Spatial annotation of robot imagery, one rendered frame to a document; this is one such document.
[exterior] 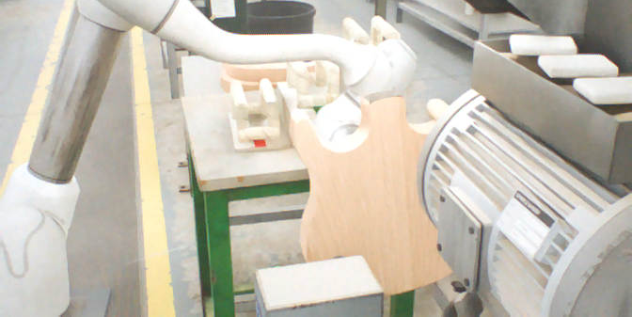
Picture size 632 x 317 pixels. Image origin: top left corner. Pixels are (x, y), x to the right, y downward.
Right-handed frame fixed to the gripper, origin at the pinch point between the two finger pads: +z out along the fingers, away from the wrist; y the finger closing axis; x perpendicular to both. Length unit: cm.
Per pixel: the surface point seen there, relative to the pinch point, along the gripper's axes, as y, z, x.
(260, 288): 28.6, 31.8, 10.0
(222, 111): 22, -87, -11
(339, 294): 18.9, 36.2, 9.2
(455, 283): 3.8, 38.6, 8.2
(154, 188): 55, -231, -102
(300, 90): 3, -59, 2
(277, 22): -32, -291, -43
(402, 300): -15, -42, -59
